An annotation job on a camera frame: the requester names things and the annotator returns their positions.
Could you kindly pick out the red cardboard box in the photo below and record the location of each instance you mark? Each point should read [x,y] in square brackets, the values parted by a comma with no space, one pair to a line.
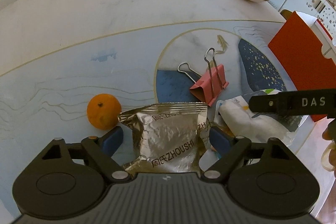
[296,56]

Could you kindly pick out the orange tangerine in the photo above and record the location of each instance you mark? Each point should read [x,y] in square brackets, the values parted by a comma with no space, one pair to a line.
[103,111]

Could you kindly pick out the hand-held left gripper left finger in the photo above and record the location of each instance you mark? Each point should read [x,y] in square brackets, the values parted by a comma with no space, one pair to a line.
[113,137]

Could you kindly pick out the white plastic bag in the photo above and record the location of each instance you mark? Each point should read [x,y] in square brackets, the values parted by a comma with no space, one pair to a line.
[252,124]

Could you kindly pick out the round marble desktop table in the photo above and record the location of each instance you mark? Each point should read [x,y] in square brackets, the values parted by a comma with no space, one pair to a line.
[105,16]

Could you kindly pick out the pink binder clip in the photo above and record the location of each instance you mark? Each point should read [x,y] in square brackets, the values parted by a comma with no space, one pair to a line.
[207,85]

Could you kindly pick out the silver foil snack packet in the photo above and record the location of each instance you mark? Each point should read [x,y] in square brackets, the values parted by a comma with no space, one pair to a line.
[168,134]

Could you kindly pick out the speckled white cabinet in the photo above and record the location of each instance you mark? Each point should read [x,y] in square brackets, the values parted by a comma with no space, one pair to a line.
[309,1]

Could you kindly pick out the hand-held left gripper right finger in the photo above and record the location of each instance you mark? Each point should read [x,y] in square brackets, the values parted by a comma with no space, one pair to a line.
[219,138]

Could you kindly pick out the person's right hand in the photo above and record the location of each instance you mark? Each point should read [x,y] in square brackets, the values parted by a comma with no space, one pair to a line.
[329,132]

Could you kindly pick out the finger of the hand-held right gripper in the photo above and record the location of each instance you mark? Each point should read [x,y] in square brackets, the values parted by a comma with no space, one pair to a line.
[265,102]

